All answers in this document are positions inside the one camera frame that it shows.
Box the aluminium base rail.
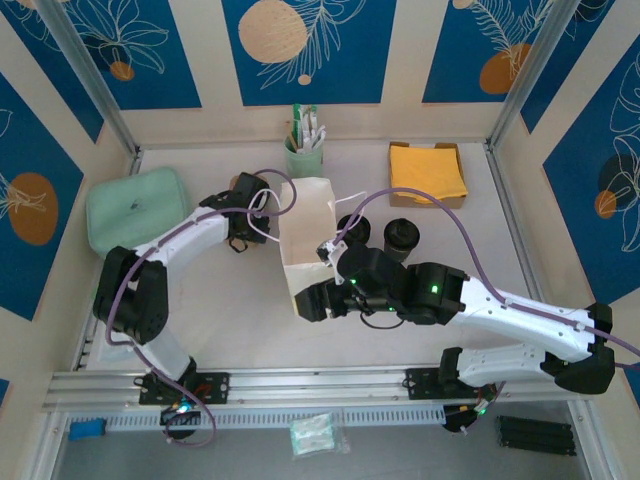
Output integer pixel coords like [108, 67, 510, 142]
[42, 363, 586, 412]

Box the pulp cup carrier tray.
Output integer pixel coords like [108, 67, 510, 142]
[227, 174, 274, 247]

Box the black controller board with LED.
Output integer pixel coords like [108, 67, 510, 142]
[159, 403, 202, 427]
[443, 402, 496, 435]

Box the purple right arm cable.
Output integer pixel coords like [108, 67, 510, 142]
[335, 187, 640, 436]

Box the black printed paper cup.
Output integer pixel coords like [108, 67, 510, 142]
[383, 218, 422, 265]

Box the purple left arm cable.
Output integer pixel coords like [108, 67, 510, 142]
[104, 168, 297, 448]

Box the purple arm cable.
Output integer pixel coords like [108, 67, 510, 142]
[335, 187, 640, 436]
[104, 168, 297, 448]

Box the mint green zip pouch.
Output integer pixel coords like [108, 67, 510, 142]
[85, 166, 197, 261]

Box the aluminium frame post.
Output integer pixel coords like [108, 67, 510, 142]
[35, 0, 145, 160]
[485, 0, 585, 153]

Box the white slotted cable duct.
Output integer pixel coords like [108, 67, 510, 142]
[64, 405, 447, 432]

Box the mint green holder mug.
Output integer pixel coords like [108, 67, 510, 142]
[284, 135, 325, 180]

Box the white printed paper bag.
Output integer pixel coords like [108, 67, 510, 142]
[247, 176, 369, 319]

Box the clear bag of packets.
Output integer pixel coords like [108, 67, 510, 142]
[288, 410, 352, 459]

